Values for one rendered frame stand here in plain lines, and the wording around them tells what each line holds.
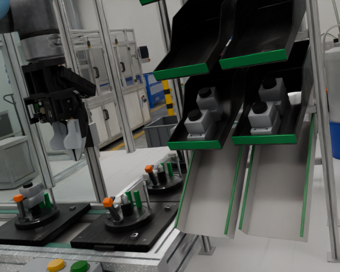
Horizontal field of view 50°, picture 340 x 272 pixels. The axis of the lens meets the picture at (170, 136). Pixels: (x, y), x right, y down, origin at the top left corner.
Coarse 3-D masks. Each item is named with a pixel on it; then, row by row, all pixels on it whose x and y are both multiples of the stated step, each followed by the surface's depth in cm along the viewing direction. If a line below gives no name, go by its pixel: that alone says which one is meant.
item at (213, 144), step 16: (192, 80) 92; (208, 80) 99; (224, 80) 97; (240, 80) 85; (192, 96) 91; (224, 96) 91; (240, 96) 85; (224, 112) 86; (176, 128) 85; (224, 128) 77; (176, 144) 81; (192, 144) 78; (208, 144) 76
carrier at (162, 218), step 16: (128, 192) 105; (128, 208) 100; (144, 208) 103; (160, 208) 106; (176, 208) 104; (96, 224) 104; (112, 224) 97; (128, 224) 95; (144, 224) 97; (160, 224) 96; (80, 240) 96; (96, 240) 94; (112, 240) 92; (128, 240) 91; (144, 240) 89
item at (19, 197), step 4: (16, 196) 109; (20, 196) 109; (24, 196) 112; (16, 200) 109; (20, 200) 109; (20, 204) 109; (20, 208) 110; (20, 212) 110; (24, 212) 110; (20, 216) 110; (24, 216) 110
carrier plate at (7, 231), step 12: (60, 204) 126; (72, 204) 124; (84, 204) 122; (60, 216) 115; (72, 216) 113; (0, 228) 115; (12, 228) 113; (48, 228) 108; (60, 228) 108; (0, 240) 107; (12, 240) 105; (24, 240) 103; (36, 240) 101; (48, 240) 103
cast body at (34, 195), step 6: (24, 186) 112; (30, 186) 113; (36, 186) 114; (24, 192) 112; (30, 192) 111; (36, 192) 114; (42, 192) 116; (30, 198) 111; (36, 198) 113; (42, 198) 116; (24, 204) 112; (30, 204) 111; (36, 204) 113
